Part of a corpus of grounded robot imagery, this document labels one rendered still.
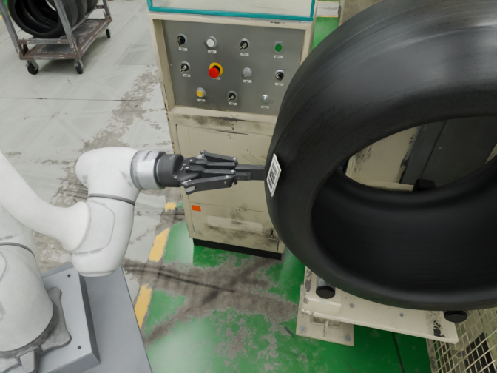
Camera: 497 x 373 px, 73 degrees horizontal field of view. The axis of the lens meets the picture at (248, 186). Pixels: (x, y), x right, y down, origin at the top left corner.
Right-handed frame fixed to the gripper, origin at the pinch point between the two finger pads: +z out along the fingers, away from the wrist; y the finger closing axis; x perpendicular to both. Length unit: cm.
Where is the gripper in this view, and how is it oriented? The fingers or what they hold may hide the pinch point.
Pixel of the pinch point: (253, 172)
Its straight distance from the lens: 70.6
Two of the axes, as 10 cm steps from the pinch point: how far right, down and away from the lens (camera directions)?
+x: 1.4, 7.5, 6.5
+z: 9.7, 0.3, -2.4
